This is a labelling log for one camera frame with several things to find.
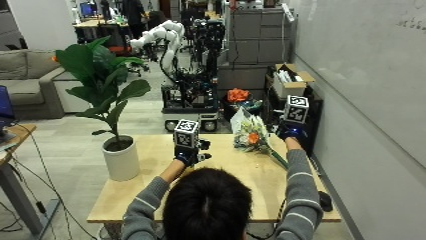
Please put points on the person's right hand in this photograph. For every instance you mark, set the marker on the person's right hand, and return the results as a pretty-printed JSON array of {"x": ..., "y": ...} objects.
[{"x": 290, "y": 132}]

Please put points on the person's left hand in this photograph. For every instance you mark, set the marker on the person's left hand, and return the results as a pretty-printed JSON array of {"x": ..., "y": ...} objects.
[{"x": 187, "y": 156}]

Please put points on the white marker cube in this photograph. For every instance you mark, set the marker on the white marker cube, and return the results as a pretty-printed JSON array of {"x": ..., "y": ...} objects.
[
  {"x": 186, "y": 134},
  {"x": 295, "y": 109}
]

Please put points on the wrapped flower bouquet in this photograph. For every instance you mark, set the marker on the wrapped flower bouquet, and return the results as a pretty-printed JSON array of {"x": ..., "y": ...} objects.
[{"x": 253, "y": 135}]

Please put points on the white plant pot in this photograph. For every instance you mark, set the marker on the white plant pot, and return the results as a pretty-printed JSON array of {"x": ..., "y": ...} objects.
[{"x": 119, "y": 160}]

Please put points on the open cardboard box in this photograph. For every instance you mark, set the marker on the open cardboard box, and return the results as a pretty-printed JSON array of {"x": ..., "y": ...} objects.
[{"x": 290, "y": 80}]

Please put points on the the person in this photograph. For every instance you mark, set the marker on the the person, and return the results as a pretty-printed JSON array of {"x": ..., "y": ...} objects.
[{"x": 221, "y": 203}]

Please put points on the orange flower bunch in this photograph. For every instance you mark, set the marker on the orange flower bunch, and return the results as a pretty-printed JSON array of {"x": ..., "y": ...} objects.
[{"x": 238, "y": 95}]

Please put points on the black computer mouse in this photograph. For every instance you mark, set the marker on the black computer mouse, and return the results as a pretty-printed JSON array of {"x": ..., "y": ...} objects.
[{"x": 324, "y": 201}]

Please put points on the whiteboard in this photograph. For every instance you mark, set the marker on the whiteboard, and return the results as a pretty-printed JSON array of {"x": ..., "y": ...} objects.
[{"x": 367, "y": 66}]

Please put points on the grey metal cabinet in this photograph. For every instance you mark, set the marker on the grey metal cabinet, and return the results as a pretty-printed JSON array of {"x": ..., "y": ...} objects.
[{"x": 254, "y": 46}]

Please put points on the large green leafy plant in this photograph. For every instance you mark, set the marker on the large green leafy plant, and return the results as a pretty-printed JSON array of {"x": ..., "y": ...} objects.
[{"x": 99, "y": 76}]

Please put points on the wooden side desk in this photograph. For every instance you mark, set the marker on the wooden side desk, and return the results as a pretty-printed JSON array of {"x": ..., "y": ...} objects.
[{"x": 14, "y": 173}]

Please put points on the grey sofa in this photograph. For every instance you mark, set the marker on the grey sofa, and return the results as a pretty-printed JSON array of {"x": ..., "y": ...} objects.
[{"x": 28, "y": 83}]

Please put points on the wooden office desk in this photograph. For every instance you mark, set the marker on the wooden office desk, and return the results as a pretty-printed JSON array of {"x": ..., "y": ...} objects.
[{"x": 99, "y": 30}]

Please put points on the blue laptop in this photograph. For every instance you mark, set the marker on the blue laptop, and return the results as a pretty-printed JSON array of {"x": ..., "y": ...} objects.
[{"x": 5, "y": 108}]

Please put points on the computer monitor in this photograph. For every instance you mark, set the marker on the computer monitor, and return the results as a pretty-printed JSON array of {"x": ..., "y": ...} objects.
[{"x": 86, "y": 9}]

